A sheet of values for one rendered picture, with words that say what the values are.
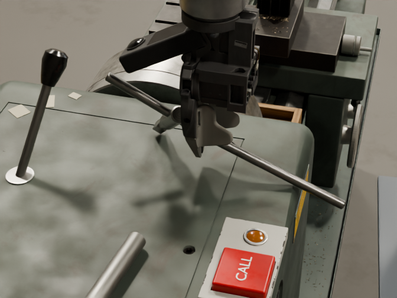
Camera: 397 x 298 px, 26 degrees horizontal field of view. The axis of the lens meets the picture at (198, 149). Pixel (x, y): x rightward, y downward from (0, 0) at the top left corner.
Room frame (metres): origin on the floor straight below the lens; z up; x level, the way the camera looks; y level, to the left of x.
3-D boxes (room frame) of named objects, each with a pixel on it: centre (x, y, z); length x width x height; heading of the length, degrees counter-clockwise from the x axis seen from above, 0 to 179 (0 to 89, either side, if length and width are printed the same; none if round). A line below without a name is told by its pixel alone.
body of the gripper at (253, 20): (0.87, -0.02, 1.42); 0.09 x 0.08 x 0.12; 75
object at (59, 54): (0.91, 0.18, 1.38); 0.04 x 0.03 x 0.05; 165
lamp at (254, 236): (0.74, -0.07, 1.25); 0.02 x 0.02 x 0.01
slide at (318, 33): (1.75, -0.12, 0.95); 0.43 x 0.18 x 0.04; 75
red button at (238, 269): (0.67, -0.05, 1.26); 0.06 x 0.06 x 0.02; 75
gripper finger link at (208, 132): (0.85, -0.01, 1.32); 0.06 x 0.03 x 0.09; 75
